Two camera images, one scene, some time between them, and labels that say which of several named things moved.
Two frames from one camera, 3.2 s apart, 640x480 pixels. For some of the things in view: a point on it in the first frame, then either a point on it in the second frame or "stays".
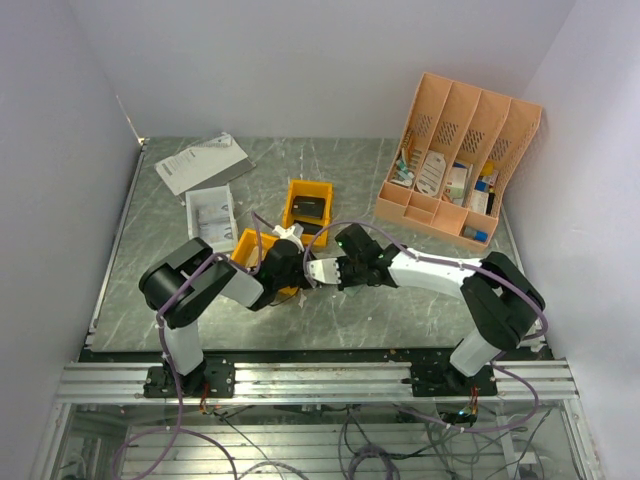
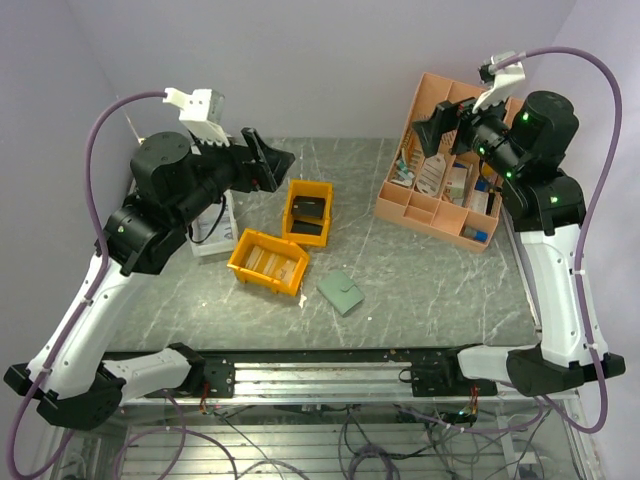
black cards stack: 308,206 stays
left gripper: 303,284 -> 266,171
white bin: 211,217 stays
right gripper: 342,264 -> 447,117
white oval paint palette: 431,173 stays
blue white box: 480,197 stays
